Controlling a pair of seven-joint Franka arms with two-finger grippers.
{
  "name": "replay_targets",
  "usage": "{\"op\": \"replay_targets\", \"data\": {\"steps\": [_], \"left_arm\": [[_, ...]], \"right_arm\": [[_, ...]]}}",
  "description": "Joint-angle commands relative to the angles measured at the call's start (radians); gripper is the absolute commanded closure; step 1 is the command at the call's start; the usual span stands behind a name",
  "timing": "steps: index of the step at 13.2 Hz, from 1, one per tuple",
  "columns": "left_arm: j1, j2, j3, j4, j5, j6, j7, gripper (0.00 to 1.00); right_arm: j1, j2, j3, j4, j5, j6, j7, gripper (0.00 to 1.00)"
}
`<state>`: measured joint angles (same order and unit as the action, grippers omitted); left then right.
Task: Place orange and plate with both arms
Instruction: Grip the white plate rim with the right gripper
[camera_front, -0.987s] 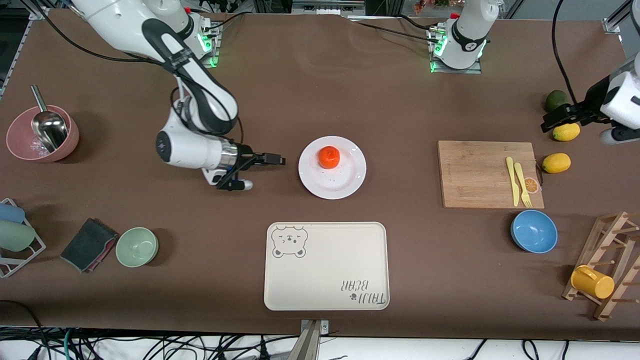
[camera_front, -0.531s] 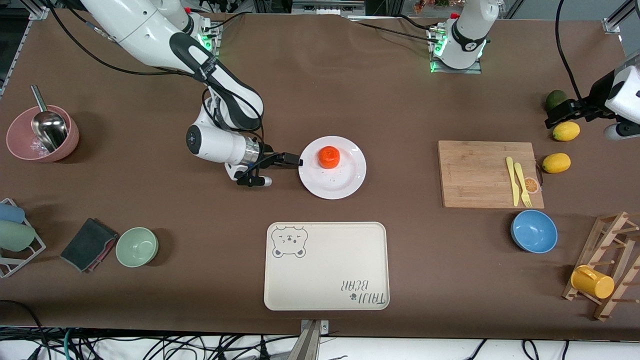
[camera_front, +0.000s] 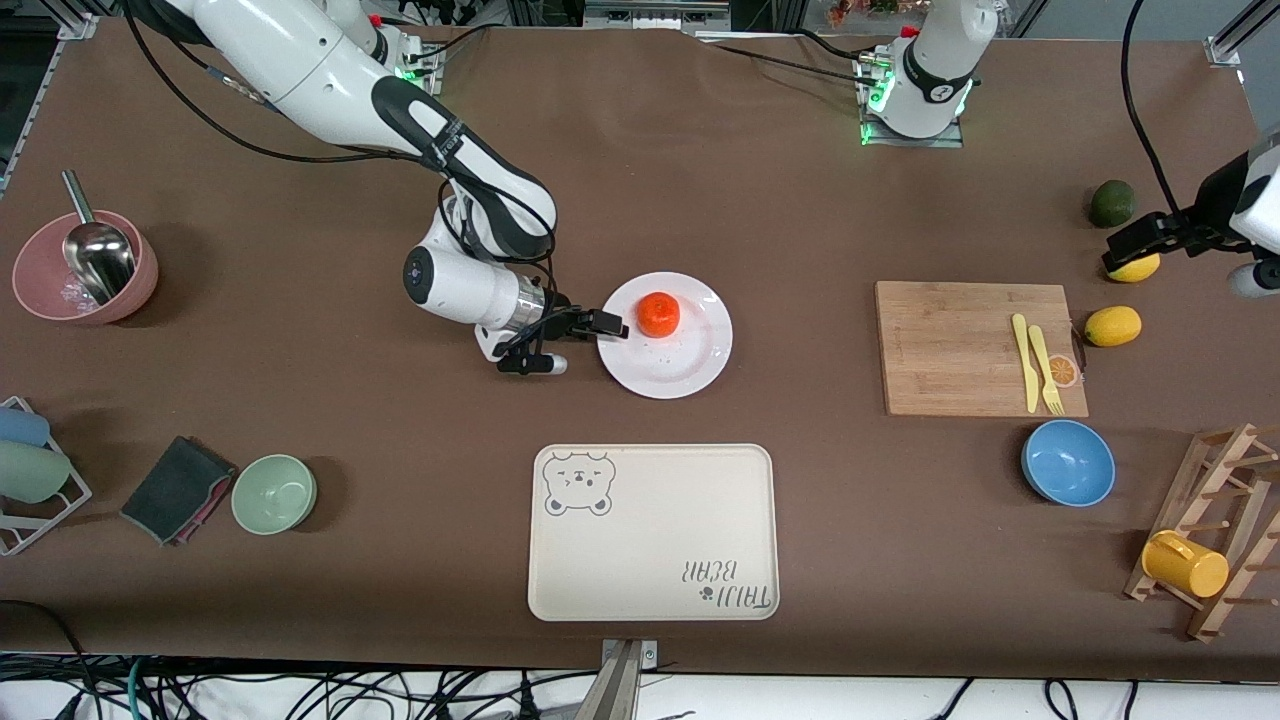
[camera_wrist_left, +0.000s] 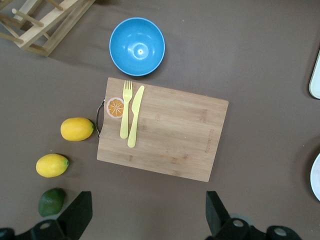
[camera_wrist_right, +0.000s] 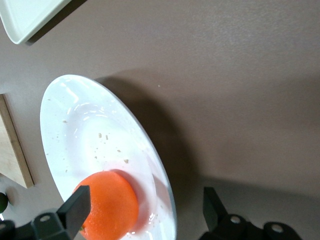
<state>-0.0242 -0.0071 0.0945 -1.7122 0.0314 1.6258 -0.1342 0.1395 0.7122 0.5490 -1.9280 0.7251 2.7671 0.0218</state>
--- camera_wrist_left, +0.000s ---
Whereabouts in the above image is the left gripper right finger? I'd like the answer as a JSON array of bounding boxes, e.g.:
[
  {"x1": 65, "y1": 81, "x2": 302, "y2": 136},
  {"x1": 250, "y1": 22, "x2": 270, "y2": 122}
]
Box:
[{"x1": 205, "y1": 190, "x2": 301, "y2": 240}]

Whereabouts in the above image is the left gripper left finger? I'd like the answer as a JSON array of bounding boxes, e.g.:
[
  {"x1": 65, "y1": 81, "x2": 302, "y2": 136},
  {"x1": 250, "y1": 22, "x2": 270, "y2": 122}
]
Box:
[{"x1": 0, "y1": 191, "x2": 93, "y2": 240}]

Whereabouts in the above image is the white round plate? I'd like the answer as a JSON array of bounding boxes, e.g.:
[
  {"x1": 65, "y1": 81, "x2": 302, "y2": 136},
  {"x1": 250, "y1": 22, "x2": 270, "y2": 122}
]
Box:
[{"x1": 309, "y1": 152, "x2": 320, "y2": 202}]

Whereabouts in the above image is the dark green avocado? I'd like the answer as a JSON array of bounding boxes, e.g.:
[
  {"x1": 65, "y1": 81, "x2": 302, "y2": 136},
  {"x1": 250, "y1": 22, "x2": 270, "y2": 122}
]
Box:
[{"x1": 37, "y1": 187, "x2": 67, "y2": 218}]

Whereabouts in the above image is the yellow lemon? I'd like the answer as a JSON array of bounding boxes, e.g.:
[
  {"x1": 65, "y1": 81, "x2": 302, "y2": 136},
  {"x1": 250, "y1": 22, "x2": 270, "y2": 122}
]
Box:
[
  {"x1": 35, "y1": 153, "x2": 70, "y2": 178},
  {"x1": 60, "y1": 117, "x2": 95, "y2": 142}
]

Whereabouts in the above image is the bamboo cutting board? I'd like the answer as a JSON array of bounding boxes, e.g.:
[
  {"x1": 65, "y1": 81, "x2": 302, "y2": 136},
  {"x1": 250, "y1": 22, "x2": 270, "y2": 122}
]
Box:
[{"x1": 96, "y1": 77, "x2": 230, "y2": 183}]

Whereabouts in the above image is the yellow plastic fork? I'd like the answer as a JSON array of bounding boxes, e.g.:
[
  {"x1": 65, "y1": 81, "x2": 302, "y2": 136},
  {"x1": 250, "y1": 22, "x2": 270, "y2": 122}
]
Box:
[{"x1": 119, "y1": 79, "x2": 134, "y2": 140}]

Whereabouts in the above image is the yellow plastic knife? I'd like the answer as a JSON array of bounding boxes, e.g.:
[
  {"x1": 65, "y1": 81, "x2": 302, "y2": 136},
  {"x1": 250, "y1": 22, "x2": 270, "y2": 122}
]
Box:
[{"x1": 127, "y1": 85, "x2": 146, "y2": 149}]

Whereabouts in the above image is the beige bear print tray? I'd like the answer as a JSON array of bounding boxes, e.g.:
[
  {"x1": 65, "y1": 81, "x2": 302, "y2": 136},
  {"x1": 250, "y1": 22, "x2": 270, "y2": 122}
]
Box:
[{"x1": 308, "y1": 48, "x2": 320, "y2": 100}]

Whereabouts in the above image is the brown table cover mat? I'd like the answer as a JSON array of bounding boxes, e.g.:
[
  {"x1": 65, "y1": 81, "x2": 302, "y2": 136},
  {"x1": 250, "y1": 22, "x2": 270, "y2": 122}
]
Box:
[{"x1": 0, "y1": 0, "x2": 320, "y2": 240}]

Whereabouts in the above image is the blue bowl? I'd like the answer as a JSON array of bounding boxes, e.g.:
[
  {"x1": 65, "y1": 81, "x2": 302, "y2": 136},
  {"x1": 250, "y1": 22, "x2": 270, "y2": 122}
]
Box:
[{"x1": 109, "y1": 16, "x2": 166, "y2": 77}]

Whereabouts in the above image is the wooden mug rack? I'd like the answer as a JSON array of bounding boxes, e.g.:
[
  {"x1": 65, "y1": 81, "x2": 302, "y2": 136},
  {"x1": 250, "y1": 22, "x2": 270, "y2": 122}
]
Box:
[{"x1": 0, "y1": 0, "x2": 96, "y2": 58}]

